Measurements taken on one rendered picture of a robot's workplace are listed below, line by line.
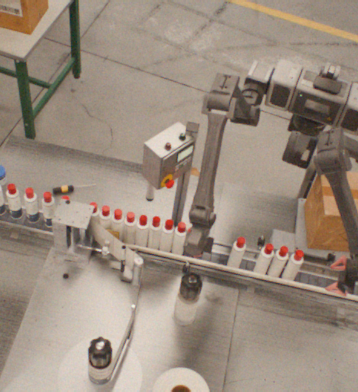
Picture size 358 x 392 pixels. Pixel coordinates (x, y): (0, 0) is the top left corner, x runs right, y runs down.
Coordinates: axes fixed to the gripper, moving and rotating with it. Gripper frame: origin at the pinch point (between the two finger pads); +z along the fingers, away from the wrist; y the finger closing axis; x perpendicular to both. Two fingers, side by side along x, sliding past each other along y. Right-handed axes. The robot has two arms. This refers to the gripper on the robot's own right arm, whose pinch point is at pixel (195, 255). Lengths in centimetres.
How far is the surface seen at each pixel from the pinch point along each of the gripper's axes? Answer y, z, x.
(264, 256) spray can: 27.0, 13.7, 16.5
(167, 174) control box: -17.0, -18.3, 19.2
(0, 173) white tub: -93, 28, 36
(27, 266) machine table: -67, 36, -2
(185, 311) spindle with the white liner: 1.4, 19.4, -13.1
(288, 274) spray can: 38.9, 22.8, 17.1
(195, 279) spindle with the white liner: 2.2, 1.0, -9.4
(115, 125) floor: -73, 115, 161
